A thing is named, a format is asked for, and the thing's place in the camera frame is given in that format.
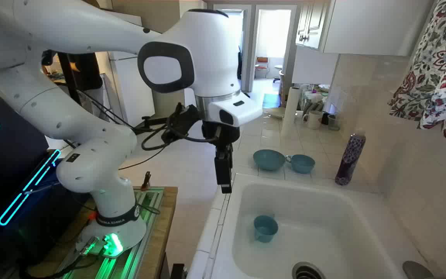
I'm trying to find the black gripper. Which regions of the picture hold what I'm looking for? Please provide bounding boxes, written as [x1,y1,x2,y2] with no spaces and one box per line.
[200,106,242,195]

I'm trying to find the blue plastic bowl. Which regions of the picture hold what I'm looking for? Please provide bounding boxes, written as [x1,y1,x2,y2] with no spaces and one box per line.
[253,148,288,173]

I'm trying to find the blue plastic cup with handle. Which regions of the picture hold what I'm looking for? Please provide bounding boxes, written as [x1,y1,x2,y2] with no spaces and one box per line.
[287,153,318,176]
[253,213,281,244]

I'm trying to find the white double kitchen sink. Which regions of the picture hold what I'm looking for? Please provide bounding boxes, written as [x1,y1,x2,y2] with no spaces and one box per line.
[188,171,434,279]

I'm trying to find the white refrigerator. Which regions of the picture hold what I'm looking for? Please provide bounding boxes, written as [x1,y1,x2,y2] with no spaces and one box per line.
[106,50,158,128]

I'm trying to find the purple dish soap bottle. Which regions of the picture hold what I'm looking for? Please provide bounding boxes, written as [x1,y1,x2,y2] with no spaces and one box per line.
[333,131,367,187]

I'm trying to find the white framed glass door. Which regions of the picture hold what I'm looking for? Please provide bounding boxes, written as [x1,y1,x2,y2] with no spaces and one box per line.
[212,2,299,95]

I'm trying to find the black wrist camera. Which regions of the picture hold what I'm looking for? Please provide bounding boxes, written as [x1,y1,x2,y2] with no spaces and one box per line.
[160,102,203,145]

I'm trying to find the black cable bundle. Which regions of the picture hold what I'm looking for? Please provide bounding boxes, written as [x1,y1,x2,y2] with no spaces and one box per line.
[75,88,216,171]

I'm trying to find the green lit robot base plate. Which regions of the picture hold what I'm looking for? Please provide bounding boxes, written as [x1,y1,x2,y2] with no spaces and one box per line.
[58,187,166,279]

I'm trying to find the white wall cabinet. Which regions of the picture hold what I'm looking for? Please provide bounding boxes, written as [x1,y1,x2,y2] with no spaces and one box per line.
[295,0,434,57]

